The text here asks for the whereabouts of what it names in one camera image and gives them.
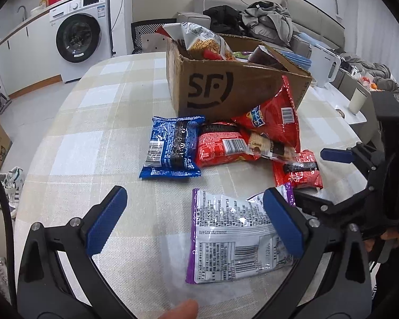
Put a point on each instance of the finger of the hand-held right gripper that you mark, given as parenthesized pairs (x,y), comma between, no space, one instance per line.
(332,211)
(335,155)

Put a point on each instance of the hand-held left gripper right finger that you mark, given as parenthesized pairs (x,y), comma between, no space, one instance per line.
(282,222)

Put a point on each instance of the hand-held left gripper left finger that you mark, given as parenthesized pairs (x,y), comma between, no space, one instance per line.
(106,219)

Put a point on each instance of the red black snack packet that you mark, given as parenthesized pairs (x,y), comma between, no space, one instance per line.
(302,172)
(216,149)

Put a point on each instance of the purple edged snack packet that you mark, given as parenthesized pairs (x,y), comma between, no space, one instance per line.
(226,232)

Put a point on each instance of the clear biscuit packet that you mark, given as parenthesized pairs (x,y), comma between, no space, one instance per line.
(262,146)

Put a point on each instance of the red chip bag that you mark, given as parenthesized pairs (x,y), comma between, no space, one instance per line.
(272,116)

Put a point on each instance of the blue snack packet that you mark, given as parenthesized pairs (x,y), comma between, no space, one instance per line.
(166,146)

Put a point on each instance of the brown cardboard box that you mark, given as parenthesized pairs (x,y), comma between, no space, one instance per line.
(259,86)

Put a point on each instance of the dark brown snack packet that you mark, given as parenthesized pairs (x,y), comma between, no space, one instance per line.
(266,58)

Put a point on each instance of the orange white noodle snack packet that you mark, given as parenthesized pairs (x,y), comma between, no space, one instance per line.
(199,38)

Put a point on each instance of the person's right hand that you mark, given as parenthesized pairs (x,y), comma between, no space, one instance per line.
(395,237)

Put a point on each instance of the person's left hand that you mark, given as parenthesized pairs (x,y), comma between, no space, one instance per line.
(183,310)

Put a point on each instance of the white cup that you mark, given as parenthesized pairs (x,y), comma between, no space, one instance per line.
(356,103)

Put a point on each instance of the grey coffee table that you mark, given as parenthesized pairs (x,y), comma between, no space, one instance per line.
(344,79)

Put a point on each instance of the orange fruit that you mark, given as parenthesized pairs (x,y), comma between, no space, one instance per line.
(374,86)

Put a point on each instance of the white electric kettle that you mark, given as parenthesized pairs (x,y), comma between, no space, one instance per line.
(322,64)

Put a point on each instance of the grey blanket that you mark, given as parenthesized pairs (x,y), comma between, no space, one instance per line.
(382,69)

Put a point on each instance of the white green sneaker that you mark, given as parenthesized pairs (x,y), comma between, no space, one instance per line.
(11,176)
(8,199)

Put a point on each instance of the stacked blue bowls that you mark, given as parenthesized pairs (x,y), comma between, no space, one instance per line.
(302,60)

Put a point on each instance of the checked tablecloth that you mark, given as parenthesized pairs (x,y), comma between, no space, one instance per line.
(103,106)

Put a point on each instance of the light blue cloth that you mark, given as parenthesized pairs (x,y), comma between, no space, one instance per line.
(309,41)

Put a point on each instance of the grey sofa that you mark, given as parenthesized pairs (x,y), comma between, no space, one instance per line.
(319,33)

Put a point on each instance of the grey clothes pile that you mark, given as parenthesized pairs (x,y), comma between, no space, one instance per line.
(269,20)

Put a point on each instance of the black jacket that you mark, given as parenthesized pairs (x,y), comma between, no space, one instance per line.
(224,18)

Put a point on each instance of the white kitchen counter cabinet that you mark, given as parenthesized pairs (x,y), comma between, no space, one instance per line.
(23,56)

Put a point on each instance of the white washing machine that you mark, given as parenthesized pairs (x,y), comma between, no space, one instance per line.
(76,38)

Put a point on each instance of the black white patterned mat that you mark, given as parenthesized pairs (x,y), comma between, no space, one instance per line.
(146,31)

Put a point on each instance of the white pot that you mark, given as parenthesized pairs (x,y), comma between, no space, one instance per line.
(36,10)

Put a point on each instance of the kitchen faucet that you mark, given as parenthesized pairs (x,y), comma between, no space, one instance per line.
(24,11)

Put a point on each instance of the yellow bottle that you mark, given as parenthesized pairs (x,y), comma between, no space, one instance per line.
(43,1)

